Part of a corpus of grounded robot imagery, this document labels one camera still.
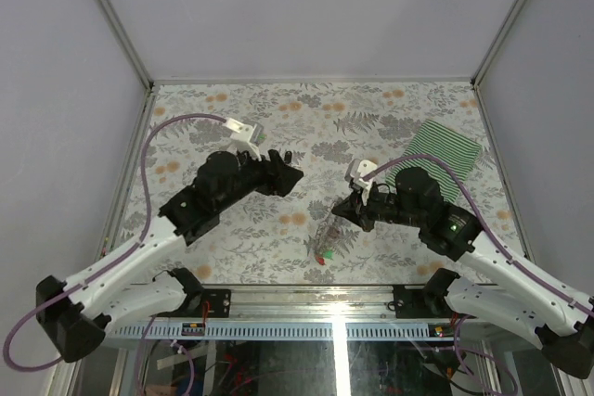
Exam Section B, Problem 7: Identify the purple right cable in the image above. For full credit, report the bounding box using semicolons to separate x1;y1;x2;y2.
361;153;594;307

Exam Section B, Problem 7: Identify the aluminium front rail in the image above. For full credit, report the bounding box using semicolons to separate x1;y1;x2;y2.
108;285;453;342

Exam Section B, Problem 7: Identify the green striped cloth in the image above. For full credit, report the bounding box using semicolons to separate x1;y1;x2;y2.
385;120;481;203

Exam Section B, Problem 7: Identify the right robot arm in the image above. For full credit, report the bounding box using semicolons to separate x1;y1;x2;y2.
332;160;593;379

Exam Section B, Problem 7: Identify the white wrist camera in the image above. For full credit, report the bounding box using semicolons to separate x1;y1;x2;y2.
344;159;378;206
224;118;264;161

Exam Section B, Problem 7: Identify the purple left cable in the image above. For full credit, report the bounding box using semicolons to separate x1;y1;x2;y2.
3;113;231;372

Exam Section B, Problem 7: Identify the floral table mat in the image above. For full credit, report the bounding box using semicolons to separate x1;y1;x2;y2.
109;82;521;285

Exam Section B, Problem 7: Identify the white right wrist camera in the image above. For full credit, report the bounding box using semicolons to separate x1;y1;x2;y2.
344;159;378;206

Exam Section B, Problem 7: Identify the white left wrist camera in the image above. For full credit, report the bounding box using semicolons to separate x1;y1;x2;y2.
224;118;264;161

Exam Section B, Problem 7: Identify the purple cable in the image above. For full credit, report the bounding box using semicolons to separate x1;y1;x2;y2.
3;113;231;372
361;153;594;307

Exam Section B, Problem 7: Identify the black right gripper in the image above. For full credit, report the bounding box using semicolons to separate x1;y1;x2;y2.
331;181;424;233

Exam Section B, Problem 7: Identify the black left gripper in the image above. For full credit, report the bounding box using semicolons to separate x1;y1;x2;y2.
217;146;303;214

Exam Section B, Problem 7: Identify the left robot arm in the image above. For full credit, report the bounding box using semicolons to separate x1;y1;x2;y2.
36;149;303;363

